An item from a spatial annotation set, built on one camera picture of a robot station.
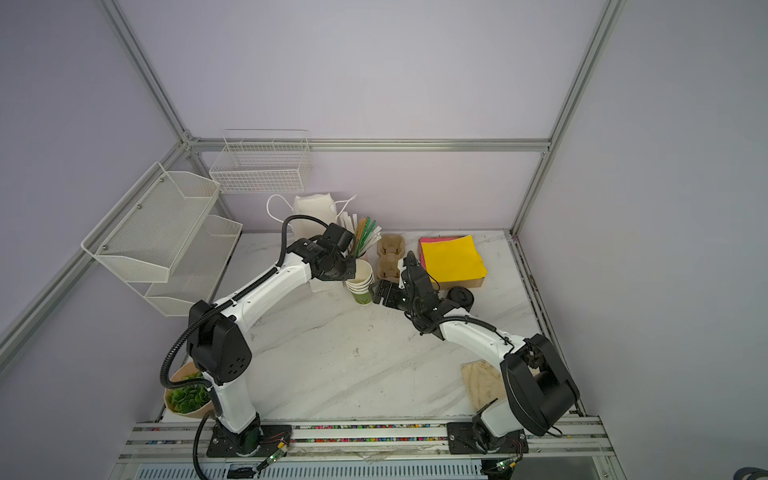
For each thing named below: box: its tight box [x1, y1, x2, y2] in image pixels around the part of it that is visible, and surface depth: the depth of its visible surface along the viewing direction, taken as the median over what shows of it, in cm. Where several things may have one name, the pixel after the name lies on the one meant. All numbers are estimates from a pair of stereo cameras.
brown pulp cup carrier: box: [377, 233, 406, 282], surface depth 109 cm
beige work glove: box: [460, 359, 507, 411], surface depth 84 cm
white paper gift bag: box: [266, 193, 356, 239], surface depth 97 cm
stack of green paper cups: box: [345, 259, 375, 306], surface depth 88 cm
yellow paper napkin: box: [421, 235, 488, 283], surface depth 113 cm
